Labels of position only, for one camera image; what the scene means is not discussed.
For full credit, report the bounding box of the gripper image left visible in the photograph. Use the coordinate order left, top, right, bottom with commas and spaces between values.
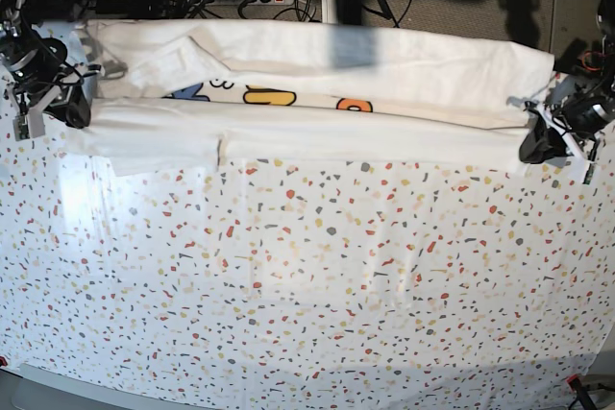
4, 62, 102, 141

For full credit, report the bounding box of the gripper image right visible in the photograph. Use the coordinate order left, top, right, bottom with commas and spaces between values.
518, 89, 614, 184

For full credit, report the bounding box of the white printed T-shirt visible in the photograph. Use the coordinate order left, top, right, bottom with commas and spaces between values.
66, 19, 554, 175

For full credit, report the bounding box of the red clamp right corner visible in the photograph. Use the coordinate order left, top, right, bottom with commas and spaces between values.
566, 374, 597, 410

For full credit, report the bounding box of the terrazzo patterned tablecloth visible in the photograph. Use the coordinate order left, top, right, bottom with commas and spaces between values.
1, 102, 614, 409

